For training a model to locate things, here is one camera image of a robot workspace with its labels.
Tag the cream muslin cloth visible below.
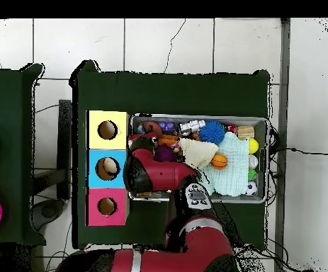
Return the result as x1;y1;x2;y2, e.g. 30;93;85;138
178;137;220;170

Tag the wooden box with three holes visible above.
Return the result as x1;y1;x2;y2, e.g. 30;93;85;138
86;110;130;227

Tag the silver mesh bin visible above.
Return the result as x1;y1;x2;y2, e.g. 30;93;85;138
128;113;270;204

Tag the brown toy football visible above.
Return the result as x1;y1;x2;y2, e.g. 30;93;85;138
142;120;164;138

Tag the orange plastic building block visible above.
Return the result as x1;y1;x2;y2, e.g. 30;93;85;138
157;134;179;147

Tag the purple spiky ball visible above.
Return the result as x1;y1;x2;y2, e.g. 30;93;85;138
154;145;177;163

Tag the silver toy robot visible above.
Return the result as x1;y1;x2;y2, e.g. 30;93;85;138
179;119;206;135

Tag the dark green table cloth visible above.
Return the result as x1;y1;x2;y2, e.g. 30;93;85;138
71;59;273;251
0;62;46;247

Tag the orange toy basketball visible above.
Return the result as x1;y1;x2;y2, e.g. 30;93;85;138
210;153;229;170

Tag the light blue muslin cloth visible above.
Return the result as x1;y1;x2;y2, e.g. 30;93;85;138
198;131;250;197

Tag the yellow ball with white seam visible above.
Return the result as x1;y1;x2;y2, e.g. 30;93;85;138
247;137;260;154

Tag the small toy soccer ball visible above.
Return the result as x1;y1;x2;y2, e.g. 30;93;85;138
244;181;258;196

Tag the blue stringy koosh ball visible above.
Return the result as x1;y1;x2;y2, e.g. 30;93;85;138
198;120;226;145

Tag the grey metal post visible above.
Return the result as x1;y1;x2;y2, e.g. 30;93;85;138
274;18;291;272

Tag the black floor cable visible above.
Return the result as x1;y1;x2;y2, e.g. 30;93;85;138
268;146;328;156

